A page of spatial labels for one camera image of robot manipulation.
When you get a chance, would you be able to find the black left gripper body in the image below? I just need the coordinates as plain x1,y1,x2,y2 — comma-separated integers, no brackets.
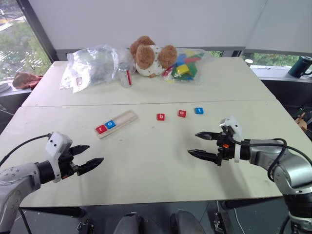
59,147,83,180

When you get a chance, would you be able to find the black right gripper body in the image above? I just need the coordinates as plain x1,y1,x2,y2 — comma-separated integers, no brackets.
215,131,235,167

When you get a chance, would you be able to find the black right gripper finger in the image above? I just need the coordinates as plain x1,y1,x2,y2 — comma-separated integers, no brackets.
195,131,221,141
187,149,220,164

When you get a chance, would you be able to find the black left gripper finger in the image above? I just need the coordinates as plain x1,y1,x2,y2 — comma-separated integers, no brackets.
78,157,105,176
69,144,90,156

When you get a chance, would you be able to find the wooden letter tray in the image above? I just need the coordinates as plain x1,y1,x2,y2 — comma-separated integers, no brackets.
94,110,138,140

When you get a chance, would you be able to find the clear bag of coloured blocks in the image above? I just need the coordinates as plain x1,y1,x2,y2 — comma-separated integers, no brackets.
160,47,213,86

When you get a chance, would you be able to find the dark rounded shape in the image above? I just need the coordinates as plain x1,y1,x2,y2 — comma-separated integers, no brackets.
170,210,207,234
113,212,144,234

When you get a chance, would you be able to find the green wooden block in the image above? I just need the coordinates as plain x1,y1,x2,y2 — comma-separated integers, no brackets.
186,62,198,76

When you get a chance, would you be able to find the yellow wooden block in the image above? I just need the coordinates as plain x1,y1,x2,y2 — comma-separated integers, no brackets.
175,64,190,75

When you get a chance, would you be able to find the wooden figure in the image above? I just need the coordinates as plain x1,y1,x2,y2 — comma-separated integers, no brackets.
294,107,312,134

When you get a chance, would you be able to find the clear jar with red label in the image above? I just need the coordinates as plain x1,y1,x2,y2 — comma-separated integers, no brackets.
118,62,133,88

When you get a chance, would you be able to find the crumpled clear plastic bag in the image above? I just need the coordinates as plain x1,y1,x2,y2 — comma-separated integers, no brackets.
59,43,136,94

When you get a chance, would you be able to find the reddish brown cloth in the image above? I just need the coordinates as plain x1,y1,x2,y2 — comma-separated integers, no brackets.
12,71,43,90

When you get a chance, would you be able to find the white plates stack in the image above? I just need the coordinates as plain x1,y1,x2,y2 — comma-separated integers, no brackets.
0,81,13,93

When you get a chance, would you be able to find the brown teddy bear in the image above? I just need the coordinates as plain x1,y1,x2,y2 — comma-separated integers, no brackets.
129,36,178,78

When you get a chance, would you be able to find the dark green mug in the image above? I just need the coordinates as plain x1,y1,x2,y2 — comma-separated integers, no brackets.
288,55,312,78

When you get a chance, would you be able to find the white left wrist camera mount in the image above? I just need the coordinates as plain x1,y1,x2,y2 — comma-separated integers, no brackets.
45,132,73,183

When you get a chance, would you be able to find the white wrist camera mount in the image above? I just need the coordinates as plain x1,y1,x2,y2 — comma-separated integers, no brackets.
219,116,243,163
45,132,73,183

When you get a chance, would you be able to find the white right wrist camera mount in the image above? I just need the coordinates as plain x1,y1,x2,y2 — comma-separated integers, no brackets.
219,116,243,163

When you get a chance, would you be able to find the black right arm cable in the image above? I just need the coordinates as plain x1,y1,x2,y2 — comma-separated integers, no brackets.
231,137,291,234

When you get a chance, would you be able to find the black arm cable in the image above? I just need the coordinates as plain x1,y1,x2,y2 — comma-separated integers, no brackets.
231,137,291,234
0,133,53,234

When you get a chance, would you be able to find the black table frame bar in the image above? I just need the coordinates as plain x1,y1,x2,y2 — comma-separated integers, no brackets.
20,206,86,219
224,197,286,210

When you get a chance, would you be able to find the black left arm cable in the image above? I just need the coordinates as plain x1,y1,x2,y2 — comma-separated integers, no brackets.
0,133,53,234

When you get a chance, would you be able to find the black metal table bracket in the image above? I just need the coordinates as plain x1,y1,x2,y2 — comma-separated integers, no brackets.
214,211,230,234
77,218,95,234

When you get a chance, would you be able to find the thin white cable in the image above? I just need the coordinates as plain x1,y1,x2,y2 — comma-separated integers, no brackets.
234,209,245,234

